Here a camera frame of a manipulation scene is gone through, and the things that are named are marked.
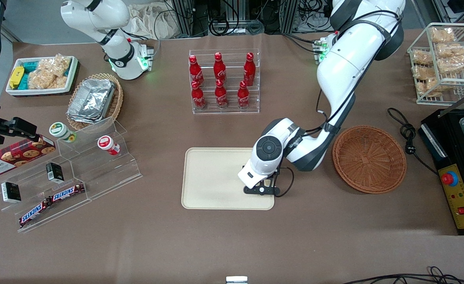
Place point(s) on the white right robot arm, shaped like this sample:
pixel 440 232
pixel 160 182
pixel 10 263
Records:
pixel 97 15

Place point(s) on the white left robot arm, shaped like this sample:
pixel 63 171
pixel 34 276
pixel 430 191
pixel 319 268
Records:
pixel 346 71

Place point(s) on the beige rectangular tray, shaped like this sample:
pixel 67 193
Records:
pixel 212 173

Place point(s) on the oval light wicker basket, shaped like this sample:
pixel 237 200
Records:
pixel 117 98

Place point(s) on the round brown wicker basket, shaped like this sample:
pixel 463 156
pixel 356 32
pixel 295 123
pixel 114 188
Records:
pixel 369 159

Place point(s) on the red cookie box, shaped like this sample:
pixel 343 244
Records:
pixel 15 156

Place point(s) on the green lid yogurt cup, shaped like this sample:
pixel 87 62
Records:
pixel 60 131

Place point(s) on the teal snack packet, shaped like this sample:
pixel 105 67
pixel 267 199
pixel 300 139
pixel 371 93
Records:
pixel 25 81
pixel 30 65

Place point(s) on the yellow snack packet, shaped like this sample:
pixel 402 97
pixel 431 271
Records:
pixel 16 77

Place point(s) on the clear bag of rice crackers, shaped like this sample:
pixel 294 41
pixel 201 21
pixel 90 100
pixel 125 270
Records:
pixel 44 81
pixel 56 65

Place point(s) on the small black box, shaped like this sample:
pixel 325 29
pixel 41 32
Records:
pixel 54 172
pixel 11 192

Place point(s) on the aluminium foil container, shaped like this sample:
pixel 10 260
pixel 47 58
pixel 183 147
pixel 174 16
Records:
pixel 94 96
pixel 80 118

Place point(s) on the white plastic bin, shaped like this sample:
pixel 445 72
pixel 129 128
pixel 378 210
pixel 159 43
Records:
pixel 73 71

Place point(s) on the snickers chocolate bar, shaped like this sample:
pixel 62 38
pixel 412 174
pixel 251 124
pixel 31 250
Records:
pixel 34 213
pixel 67 192

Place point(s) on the red lid yogurt cup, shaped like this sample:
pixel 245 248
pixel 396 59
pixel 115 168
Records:
pixel 106 143

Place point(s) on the clear acrylic bottle rack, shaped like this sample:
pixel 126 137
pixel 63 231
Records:
pixel 232 110

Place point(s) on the clear acrylic step display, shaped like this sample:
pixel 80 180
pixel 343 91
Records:
pixel 97 173

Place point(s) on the red cola bottle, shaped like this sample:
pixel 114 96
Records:
pixel 249 69
pixel 197 96
pixel 194 71
pixel 219 68
pixel 220 94
pixel 243 95

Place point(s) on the beige crumpled cloth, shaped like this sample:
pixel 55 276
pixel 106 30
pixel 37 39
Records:
pixel 149 21

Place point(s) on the red emergency stop button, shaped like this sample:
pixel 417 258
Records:
pixel 448 179

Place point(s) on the black heating appliance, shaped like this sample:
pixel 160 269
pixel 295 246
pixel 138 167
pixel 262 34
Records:
pixel 444 134

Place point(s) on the clear bag of fried snacks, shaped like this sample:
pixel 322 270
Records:
pixel 442 34
pixel 423 72
pixel 422 58
pixel 454 65
pixel 427 87
pixel 450 49

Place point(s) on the yellow control panel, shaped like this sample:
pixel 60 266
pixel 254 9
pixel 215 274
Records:
pixel 462 197

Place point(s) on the grey metal bar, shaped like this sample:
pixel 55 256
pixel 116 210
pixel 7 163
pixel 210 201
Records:
pixel 462 101

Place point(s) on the aluminium frame post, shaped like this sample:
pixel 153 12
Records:
pixel 291 15
pixel 184 15

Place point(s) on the aluminium frame rail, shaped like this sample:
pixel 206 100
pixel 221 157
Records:
pixel 452 10

